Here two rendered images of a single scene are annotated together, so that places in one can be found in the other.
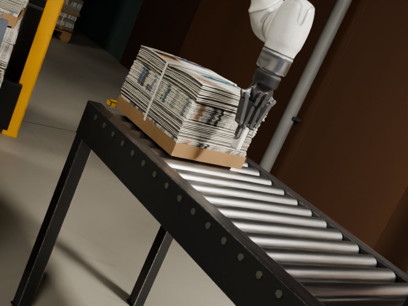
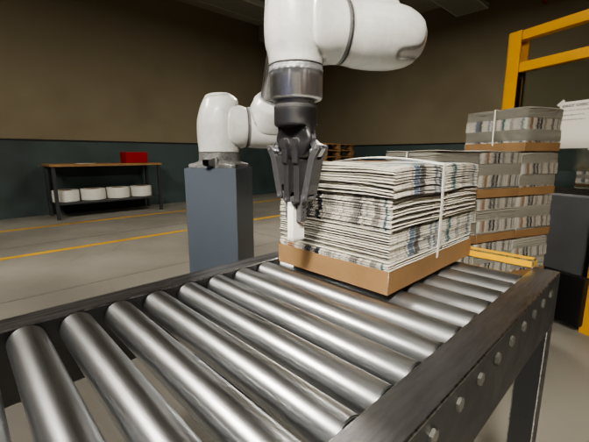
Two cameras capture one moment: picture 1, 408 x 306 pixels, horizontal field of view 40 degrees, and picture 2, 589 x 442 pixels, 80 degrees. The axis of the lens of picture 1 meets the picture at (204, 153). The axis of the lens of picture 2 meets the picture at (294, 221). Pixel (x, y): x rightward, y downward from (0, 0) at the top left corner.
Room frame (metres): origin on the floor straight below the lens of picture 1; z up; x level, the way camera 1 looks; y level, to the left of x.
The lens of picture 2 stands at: (1.57, -0.70, 1.05)
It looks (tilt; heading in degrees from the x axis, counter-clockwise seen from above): 11 degrees down; 88
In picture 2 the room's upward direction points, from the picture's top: straight up
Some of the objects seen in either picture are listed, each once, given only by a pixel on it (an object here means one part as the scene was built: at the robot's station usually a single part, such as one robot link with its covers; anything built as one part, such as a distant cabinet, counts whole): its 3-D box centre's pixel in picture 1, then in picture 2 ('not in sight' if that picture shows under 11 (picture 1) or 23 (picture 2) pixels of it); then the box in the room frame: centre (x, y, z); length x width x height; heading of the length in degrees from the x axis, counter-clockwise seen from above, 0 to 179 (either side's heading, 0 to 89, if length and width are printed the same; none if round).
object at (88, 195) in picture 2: not in sight; (106, 182); (-1.64, 5.86, 0.55); 1.80 x 0.70 x 1.10; 42
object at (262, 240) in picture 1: (301, 246); (126, 393); (1.39, -0.33, 0.77); 0.47 x 0.05 x 0.05; 132
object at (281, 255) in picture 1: (319, 261); (60, 422); (1.34, -0.37, 0.77); 0.47 x 0.05 x 0.05; 132
